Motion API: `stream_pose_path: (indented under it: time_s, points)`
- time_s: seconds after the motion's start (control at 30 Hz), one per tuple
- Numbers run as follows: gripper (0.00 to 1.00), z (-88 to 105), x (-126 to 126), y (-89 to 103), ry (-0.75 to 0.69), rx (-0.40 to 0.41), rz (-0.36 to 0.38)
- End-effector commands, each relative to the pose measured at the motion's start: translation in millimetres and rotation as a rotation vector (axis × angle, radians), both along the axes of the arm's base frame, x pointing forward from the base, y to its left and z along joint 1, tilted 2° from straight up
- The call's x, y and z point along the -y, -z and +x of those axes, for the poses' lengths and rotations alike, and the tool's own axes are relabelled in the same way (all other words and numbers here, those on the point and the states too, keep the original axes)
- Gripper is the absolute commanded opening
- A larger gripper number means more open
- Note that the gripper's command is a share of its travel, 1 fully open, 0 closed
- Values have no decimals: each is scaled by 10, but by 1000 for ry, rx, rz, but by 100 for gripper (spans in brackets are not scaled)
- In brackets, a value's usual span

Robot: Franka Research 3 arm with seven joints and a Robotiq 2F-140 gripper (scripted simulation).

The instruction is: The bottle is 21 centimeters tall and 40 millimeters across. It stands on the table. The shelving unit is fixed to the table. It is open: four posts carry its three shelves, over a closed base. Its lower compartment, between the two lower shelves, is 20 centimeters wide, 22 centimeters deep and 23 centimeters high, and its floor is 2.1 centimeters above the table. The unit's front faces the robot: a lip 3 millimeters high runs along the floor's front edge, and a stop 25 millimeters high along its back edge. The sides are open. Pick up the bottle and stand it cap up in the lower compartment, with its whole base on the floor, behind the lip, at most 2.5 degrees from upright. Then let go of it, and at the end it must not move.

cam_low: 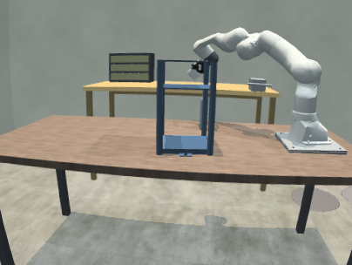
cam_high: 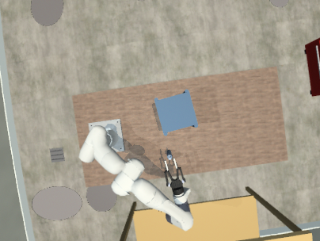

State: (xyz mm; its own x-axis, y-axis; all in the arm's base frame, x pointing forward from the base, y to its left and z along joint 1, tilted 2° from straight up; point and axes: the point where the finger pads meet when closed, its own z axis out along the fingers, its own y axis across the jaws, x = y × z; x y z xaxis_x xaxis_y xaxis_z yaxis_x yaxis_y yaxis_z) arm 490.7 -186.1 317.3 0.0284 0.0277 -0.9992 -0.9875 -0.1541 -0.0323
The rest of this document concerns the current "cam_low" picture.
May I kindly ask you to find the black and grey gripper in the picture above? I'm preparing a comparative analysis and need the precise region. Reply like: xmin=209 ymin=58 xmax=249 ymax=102
xmin=191 ymin=63 xmax=211 ymax=73

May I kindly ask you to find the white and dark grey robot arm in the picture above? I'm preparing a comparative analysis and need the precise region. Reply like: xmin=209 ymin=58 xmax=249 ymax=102
xmin=193 ymin=28 xmax=331 ymax=146

